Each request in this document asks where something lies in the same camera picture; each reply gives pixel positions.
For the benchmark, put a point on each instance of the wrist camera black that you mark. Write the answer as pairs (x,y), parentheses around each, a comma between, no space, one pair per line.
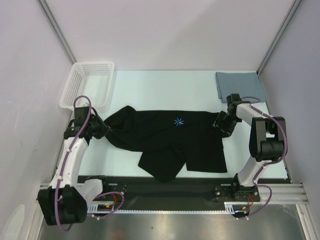
(81,113)
(232,101)

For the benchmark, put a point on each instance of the aluminium corner post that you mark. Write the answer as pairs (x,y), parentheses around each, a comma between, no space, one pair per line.
(279,35)
(54,25)

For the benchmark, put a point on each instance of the white slotted cable duct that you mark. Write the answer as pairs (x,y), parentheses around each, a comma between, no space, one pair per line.
(106,208)

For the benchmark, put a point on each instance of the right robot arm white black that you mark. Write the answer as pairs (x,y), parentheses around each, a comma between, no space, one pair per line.
(268,145)

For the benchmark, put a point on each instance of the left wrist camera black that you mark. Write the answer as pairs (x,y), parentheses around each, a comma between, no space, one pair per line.
(81,113)

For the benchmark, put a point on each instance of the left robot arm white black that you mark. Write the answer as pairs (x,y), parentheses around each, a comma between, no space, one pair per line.
(64,202)

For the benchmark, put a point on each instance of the left aluminium corner post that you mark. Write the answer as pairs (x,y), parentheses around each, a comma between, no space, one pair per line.
(54,25)

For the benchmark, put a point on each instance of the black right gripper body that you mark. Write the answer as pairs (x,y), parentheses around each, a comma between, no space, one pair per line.
(222,122)

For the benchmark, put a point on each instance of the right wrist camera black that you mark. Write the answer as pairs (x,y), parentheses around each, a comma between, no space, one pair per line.
(232,101)

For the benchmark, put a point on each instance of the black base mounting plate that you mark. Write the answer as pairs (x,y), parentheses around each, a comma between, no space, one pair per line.
(184,194)

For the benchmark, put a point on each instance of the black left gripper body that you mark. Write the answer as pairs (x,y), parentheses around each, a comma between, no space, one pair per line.
(99,128)

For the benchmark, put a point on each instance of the black t shirt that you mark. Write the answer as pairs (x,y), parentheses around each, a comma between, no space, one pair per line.
(169,140)

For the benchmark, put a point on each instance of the white plastic basket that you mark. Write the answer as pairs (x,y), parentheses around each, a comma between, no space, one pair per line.
(93,79)

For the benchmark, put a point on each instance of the aluminium frame rail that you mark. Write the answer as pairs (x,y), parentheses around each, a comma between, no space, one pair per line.
(287,193)

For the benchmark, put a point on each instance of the right aluminium corner post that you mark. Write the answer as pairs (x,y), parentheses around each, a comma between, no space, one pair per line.
(279,35)

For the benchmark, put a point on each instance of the folded grey-blue t shirt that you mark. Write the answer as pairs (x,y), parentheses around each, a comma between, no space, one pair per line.
(246,84)

